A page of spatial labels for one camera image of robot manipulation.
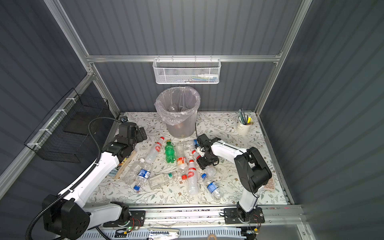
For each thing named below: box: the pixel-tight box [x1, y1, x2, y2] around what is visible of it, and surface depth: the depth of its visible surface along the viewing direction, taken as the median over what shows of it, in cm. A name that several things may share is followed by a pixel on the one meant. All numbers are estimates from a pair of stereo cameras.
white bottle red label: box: [187, 159, 199, 195], surface depth 84 cm
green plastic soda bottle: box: [164, 140, 176, 163], surface depth 96 cm
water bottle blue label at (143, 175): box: [133, 163, 152, 193], surface depth 86 cm
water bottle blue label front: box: [201, 173, 224, 199], surface depth 81 cm
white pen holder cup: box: [236, 119, 253, 135], surface depth 104 cm
